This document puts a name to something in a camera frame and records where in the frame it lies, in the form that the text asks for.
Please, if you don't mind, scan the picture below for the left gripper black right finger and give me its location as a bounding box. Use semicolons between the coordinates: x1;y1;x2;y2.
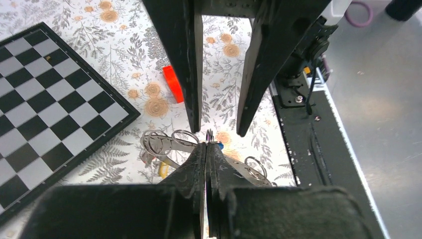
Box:
206;143;372;239

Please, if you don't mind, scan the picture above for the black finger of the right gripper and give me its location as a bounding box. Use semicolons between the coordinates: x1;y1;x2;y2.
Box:
236;0;330;137
143;0;203;133

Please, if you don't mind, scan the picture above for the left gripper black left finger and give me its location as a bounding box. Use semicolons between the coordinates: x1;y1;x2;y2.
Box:
20;143;206;239

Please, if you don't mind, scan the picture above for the large grey metal keyring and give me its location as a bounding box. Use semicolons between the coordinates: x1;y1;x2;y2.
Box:
140;130;277;187

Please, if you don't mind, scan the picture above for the yellow key tag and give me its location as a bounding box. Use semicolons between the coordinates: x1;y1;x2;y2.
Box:
158;162;170;179

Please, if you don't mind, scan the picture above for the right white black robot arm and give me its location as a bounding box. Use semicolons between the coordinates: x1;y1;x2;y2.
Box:
143;0;350;136

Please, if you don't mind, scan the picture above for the red plastic block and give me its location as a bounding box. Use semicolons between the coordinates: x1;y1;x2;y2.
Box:
162;65;184;103

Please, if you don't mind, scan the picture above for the floral table mat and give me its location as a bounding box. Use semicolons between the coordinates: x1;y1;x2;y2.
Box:
0;0;295;186

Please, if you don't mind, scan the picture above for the black white checkerboard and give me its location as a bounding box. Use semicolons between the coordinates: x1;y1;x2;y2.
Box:
0;22;140;224

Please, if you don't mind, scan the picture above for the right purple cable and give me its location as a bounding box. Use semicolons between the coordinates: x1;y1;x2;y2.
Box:
344;0;375;28

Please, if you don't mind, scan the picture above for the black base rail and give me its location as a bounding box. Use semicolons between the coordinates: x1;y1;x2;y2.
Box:
269;74;389;239

